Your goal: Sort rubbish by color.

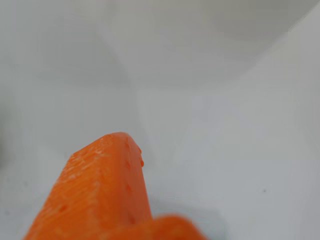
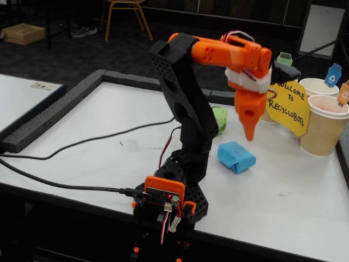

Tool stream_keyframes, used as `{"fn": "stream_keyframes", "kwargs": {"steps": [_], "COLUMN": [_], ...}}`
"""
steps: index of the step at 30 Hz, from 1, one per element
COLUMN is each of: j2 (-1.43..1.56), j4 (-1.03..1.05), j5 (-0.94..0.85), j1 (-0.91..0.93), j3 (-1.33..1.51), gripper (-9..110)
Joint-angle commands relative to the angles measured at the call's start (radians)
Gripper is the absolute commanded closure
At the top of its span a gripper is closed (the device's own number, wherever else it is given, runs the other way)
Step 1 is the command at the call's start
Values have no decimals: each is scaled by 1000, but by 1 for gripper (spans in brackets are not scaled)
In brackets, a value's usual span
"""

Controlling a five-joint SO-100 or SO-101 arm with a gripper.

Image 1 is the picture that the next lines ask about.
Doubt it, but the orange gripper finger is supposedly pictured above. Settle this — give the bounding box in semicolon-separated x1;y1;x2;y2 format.
23;131;153;240
99;214;208;240

